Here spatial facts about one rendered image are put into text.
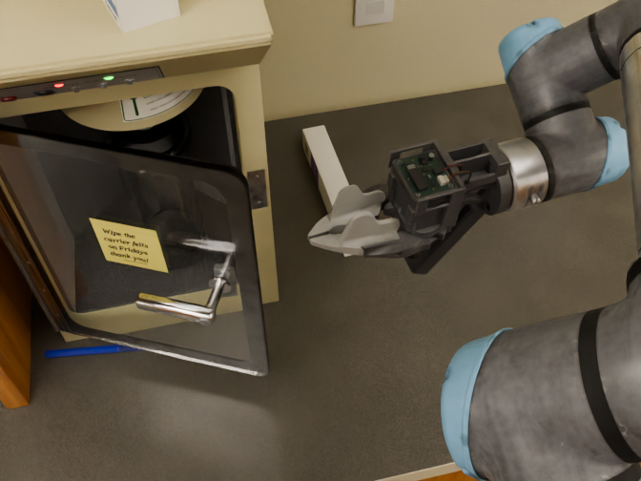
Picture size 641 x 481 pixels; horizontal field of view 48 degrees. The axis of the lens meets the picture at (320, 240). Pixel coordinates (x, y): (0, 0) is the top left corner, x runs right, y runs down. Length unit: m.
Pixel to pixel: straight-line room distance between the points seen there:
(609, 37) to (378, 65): 0.65
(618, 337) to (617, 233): 0.74
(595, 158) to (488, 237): 0.42
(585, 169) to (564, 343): 0.30
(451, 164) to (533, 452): 0.30
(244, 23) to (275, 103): 0.77
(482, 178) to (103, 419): 0.61
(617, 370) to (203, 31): 0.40
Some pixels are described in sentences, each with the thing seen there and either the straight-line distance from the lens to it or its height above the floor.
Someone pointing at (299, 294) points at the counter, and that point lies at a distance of 1.11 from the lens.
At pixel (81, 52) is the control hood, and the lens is 0.61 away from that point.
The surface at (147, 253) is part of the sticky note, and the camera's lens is 0.81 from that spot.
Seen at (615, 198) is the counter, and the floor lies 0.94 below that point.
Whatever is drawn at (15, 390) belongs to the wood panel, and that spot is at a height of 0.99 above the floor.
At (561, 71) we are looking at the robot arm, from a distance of 0.82.
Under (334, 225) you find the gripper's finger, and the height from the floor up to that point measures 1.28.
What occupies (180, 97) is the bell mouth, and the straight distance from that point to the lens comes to 0.83.
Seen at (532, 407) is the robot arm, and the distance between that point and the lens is 0.56.
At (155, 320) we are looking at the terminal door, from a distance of 0.94.
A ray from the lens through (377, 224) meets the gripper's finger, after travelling 0.73.
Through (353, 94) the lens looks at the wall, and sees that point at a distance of 1.41.
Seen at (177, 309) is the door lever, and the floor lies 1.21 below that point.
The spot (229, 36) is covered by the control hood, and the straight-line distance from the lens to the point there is 0.60.
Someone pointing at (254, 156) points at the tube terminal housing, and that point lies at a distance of 0.85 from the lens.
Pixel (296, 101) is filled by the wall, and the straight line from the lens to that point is 1.39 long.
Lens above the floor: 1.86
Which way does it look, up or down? 52 degrees down
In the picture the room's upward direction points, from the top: straight up
